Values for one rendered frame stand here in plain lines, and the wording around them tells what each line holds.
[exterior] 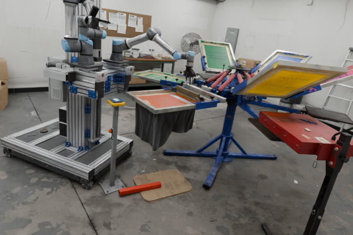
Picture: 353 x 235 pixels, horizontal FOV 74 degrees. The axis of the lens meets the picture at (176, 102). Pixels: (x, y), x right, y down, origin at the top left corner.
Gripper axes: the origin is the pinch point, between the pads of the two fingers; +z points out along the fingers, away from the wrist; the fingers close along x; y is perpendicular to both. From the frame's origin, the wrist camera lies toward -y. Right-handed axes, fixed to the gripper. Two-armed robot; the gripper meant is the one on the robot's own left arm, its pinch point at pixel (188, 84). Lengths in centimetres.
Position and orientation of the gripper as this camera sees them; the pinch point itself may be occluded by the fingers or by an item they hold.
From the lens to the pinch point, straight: 259.8
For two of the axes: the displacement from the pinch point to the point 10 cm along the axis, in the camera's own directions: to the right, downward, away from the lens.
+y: -6.2, -2.9, 7.3
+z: -1.1, 9.5, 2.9
